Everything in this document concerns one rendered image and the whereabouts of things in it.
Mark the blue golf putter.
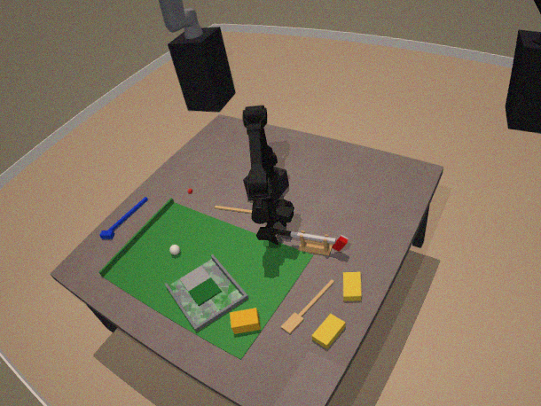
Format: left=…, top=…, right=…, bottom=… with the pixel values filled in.
left=99, top=197, right=148, bottom=239

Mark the green flat mat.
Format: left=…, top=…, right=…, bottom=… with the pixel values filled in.
left=103, top=202, right=314, bottom=360

